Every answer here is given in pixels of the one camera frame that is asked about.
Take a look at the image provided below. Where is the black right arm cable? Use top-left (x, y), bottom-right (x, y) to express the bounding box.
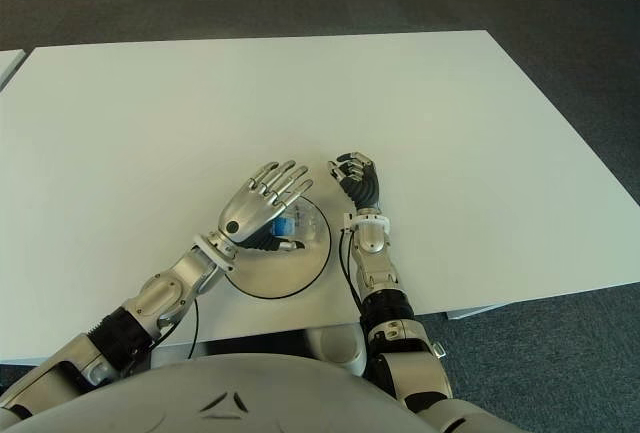
top-left (336, 228), bottom-right (364, 307)

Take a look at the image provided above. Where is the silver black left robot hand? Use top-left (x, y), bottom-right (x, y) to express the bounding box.
top-left (218, 160), bottom-right (315, 254)

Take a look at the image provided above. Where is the grey robot torso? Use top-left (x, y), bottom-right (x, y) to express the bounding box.
top-left (0, 325), bottom-right (640, 433)

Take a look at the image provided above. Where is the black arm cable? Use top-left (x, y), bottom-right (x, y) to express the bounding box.
top-left (186, 296), bottom-right (202, 360)
top-left (336, 228), bottom-right (364, 307)

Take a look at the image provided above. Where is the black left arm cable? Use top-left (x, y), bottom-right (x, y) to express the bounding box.
top-left (186, 296), bottom-right (202, 360)

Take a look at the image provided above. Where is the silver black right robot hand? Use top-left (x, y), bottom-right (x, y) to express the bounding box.
top-left (327, 150), bottom-right (384, 217)

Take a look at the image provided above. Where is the round white plate black rim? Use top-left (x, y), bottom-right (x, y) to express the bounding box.
top-left (224, 192), bottom-right (334, 300)

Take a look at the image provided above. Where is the clear water bottle blue label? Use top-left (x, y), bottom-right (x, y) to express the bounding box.
top-left (269, 202), bottom-right (321, 240)

